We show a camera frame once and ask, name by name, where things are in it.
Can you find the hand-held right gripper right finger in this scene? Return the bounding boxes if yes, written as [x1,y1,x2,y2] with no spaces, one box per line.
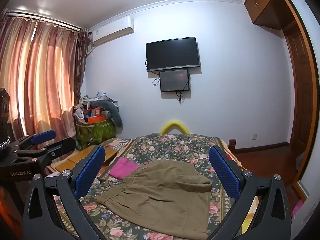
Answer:
[207,145,292,240]

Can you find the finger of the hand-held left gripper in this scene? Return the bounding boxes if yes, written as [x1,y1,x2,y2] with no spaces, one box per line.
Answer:
[10,129,57,150]
[12,137,76,167]

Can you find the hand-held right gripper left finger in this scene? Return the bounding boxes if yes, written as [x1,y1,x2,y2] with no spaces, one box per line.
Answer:
[22,145,108,240]

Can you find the olive green pants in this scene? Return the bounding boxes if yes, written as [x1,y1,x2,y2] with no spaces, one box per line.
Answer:
[94,160,212,234]

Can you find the wooden board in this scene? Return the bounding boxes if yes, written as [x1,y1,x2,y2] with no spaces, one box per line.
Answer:
[49,145,118,173]

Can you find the orange striped bedsheet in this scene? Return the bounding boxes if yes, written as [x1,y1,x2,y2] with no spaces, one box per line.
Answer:
[219,139,249,172]

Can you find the folded pink cloth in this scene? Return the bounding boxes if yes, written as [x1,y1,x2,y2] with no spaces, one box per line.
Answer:
[108,157,142,180]

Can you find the brown striped cloth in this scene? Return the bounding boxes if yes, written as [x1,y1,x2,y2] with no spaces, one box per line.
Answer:
[104,139,131,154]

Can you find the green floral storage bag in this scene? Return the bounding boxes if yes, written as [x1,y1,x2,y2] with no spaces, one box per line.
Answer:
[76,119,117,151]

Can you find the orange box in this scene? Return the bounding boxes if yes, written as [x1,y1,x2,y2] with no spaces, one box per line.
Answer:
[87,115,106,124]

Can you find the floral blanket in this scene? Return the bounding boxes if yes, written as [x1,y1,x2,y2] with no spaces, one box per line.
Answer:
[54,132,253,240]

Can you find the pink cream curtain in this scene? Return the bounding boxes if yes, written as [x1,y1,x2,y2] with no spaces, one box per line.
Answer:
[0,15,83,153]

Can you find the pile of grey clothes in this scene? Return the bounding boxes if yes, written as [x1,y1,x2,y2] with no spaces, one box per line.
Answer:
[74,91,119,111]

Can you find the grey long pillow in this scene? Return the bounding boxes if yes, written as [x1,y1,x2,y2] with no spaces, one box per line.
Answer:
[89,99,123,128]

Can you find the yellow foam tube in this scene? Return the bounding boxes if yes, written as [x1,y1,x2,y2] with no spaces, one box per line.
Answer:
[160,120,189,135]

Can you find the brown patterned side curtain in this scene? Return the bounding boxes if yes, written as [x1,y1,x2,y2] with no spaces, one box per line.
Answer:
[75,27,91,103]

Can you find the wooden door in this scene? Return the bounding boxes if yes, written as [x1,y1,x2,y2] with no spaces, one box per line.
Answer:
[281,0,318,202]

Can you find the white air conditioner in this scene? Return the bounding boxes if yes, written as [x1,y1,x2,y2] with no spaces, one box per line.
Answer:
[90,16,134,47]

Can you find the wooden overhead cabinet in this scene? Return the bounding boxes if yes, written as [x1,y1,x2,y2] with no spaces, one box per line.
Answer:
[244,0,298,31]

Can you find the small black wall monitor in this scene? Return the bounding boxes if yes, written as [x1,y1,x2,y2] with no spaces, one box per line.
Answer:
[159,69,190,93]

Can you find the white curtain rail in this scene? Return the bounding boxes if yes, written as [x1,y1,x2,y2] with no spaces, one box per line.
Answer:
[0,8,88,34]

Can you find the black wall television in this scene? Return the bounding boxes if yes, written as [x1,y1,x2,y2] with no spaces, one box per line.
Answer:
[145,37,201,72]

